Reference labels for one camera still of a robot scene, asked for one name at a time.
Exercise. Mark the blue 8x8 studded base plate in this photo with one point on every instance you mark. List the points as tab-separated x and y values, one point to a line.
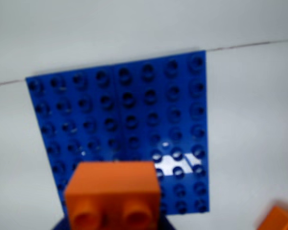
144	112

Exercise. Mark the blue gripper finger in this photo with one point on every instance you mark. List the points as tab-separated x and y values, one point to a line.
62	225
165	224

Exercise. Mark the orange 2x2 block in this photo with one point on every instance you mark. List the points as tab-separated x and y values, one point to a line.
280	220

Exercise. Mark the orange 2x4 block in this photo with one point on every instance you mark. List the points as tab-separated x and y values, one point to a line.
112	187

